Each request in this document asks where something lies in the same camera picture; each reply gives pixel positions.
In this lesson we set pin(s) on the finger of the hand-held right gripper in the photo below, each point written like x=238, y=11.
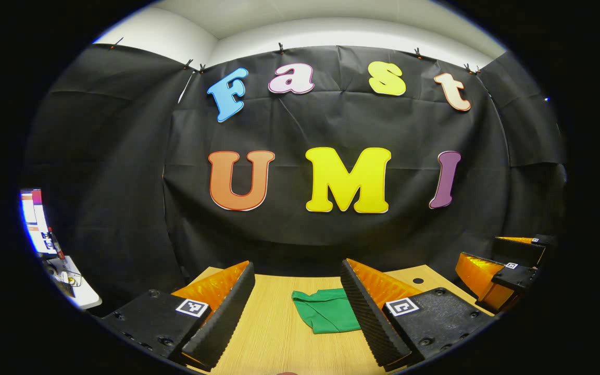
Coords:
x=479, y=276
x=519, y=250

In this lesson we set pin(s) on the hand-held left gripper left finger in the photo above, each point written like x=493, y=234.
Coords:
x=224, y=312

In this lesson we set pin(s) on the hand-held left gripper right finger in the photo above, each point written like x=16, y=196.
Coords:
x=370, y=312

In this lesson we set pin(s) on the green T-shirt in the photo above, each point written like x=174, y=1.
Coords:
x=326, y=312

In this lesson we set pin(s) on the white side desk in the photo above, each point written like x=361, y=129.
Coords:
x=82, y=294

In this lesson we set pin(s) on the black backdrop cloth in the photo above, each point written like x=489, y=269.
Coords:
x=331, y=125

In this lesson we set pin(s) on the computer monitor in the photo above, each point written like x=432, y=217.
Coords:
x=37, y=221

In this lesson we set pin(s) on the row of small black clips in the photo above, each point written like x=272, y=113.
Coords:
x=280, y=48

